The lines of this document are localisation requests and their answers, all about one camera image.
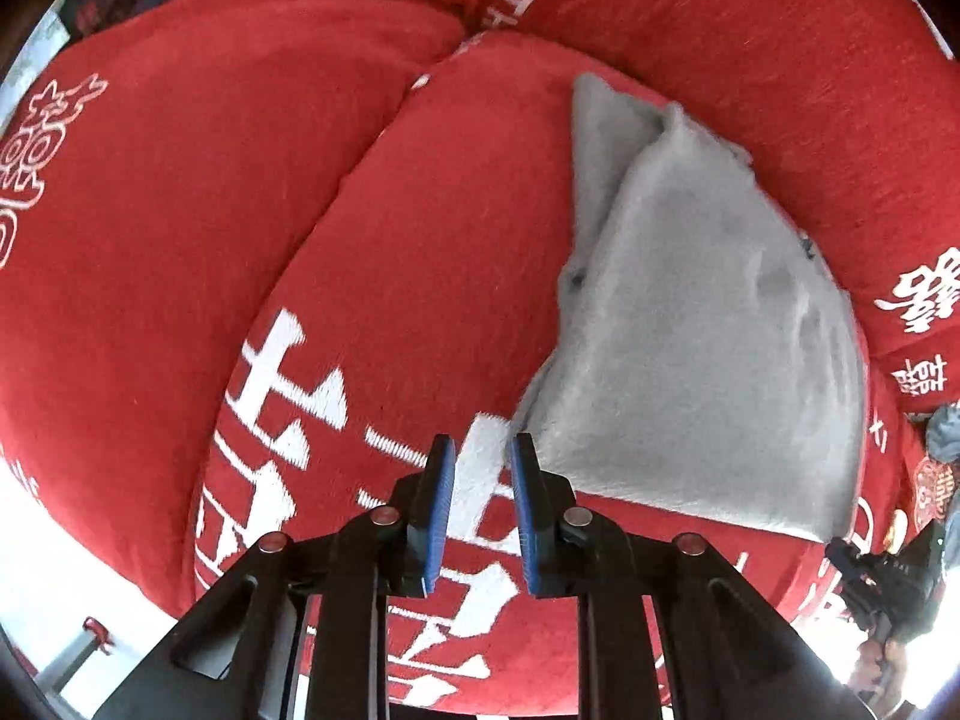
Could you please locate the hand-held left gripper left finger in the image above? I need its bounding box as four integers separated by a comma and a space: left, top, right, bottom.
97, 433, 458, 720

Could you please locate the grey cloth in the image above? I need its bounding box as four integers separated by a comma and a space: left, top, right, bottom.
925, 403, 960, 460

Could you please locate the white bar with red clip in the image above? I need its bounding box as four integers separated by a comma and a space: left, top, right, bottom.
36, 615, 115, 700

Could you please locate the person's right hand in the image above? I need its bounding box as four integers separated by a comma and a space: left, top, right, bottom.
847, 634, 910, 707

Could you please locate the red printed sofa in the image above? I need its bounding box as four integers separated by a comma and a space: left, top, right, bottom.
0, 0, 960, 717

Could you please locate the grey sweater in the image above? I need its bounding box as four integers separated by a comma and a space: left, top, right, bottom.
512, 73, 871, 545

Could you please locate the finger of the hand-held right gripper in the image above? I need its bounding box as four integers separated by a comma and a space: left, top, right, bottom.
825, 536, 882, 620

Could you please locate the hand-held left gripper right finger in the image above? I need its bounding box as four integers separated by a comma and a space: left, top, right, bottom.
506, 431, 871, 720

